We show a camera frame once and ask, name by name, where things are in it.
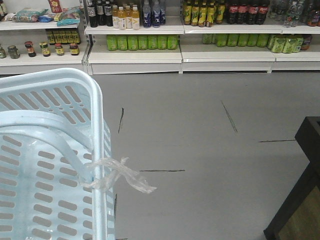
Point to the black wooden produce display stand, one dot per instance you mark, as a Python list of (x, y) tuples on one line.
[(298, 218)]

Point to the light blue plastic basket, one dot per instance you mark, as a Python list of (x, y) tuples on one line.
[(52, 136)]

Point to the yellow-label sauce jar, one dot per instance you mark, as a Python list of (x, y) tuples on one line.
[(45, 49)]

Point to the white store shelving unit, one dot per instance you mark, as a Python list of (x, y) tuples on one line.
[(191, 55)]

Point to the green-lid glass jar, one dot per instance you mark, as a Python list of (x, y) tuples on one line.
[(2, 53), (13, 52)]

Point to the clear plastic wrap strip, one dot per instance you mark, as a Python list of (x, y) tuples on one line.
[(117, 169)]

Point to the red-lid sauce jar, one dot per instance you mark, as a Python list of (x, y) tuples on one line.
[(30, 49)]

